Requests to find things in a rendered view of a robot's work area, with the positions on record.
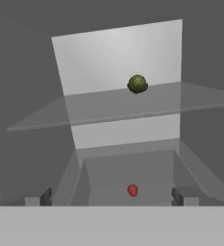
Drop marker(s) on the green round vegetable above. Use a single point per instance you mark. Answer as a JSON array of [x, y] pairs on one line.
[[137, 84]]

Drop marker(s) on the glass fridge shelf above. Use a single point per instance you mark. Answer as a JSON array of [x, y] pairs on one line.
[[123, 105]]

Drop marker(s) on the grey fridge drawer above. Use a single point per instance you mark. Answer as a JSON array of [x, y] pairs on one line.
[[132, 173]]

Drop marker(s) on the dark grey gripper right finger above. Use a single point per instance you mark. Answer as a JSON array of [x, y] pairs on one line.
[[178, 197]]

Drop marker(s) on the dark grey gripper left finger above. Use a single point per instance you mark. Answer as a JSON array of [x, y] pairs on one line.
[[45, 198]]

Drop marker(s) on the red strawberry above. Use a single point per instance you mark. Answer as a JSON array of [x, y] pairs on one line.
[[132, 190]]

